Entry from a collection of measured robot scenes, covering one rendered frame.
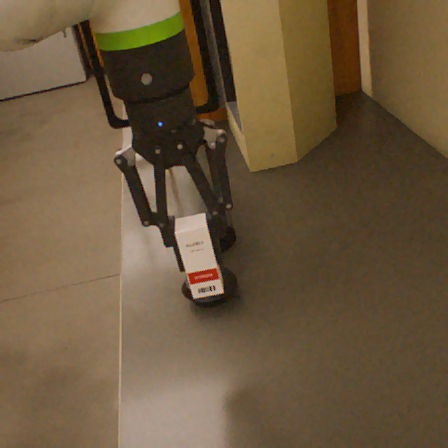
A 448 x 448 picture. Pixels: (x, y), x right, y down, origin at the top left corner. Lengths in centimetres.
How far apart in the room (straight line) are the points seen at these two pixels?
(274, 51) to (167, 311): 59
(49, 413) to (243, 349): 149
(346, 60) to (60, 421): 154
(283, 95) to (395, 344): 64
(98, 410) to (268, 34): 147
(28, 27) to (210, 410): 50
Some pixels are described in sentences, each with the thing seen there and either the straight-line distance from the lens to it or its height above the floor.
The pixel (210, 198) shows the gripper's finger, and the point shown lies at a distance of 68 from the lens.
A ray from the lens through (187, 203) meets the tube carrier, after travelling 99.
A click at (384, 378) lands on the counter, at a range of 78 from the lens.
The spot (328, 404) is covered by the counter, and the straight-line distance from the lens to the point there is 75.
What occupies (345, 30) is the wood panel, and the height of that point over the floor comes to 112.
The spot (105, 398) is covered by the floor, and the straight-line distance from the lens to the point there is 221.
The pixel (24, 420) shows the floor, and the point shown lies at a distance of 228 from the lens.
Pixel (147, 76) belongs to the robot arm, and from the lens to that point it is 59.
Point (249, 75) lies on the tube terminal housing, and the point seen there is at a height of 116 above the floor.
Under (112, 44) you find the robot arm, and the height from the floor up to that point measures 139.
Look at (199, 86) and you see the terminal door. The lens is 155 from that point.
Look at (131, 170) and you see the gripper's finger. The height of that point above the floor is 125.
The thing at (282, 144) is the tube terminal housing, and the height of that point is 99.
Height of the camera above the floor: 151
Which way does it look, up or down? 31 degrees down
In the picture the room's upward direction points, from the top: 12 degrees counter-clockwise
